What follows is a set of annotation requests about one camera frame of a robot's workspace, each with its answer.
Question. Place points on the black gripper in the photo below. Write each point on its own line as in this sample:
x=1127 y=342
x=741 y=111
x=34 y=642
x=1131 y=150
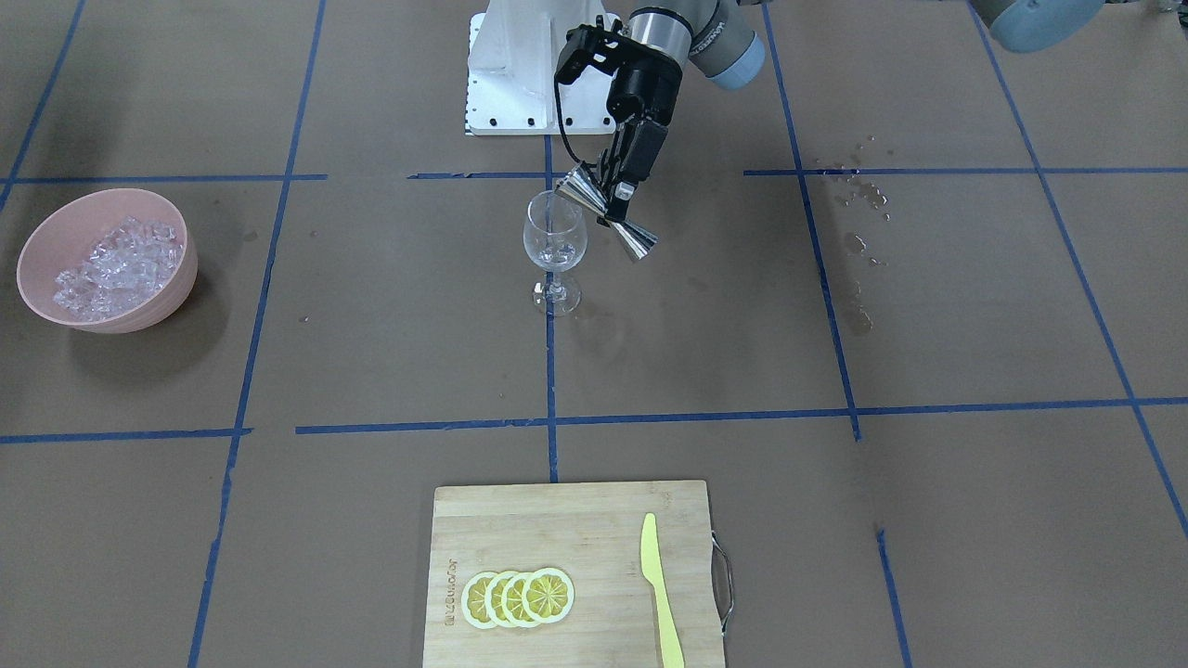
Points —
x=642 y=90

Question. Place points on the steel jigger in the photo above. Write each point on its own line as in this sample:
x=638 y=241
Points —
x=580 y=186

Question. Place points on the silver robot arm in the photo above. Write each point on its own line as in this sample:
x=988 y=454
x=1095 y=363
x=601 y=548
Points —
x=645 y=55

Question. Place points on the clear wine glass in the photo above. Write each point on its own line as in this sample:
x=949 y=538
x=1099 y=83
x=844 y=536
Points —
x=555 y=238

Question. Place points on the pile of clear ice cubes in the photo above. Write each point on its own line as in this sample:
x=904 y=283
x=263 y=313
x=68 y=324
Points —
x=123 y=270

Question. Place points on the wooden cutting board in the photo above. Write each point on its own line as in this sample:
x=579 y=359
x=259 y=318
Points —
x=591 y=531

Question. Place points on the lemon slice nearest knife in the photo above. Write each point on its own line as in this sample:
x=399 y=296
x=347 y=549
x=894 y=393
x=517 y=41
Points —
x=548 y=595

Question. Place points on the lemon slice farthest from knife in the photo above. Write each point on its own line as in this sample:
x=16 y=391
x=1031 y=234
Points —
x=474 y=607

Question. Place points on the yellow plastic knife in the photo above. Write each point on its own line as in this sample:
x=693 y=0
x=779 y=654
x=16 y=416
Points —
x=651 y=565

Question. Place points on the pink bowl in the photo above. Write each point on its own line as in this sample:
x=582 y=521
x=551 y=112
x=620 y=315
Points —
x=64 y=238

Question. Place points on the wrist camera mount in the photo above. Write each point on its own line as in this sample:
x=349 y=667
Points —
x=589 y=46

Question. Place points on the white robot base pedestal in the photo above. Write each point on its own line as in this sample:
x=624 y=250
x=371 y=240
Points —
x=514 y=50

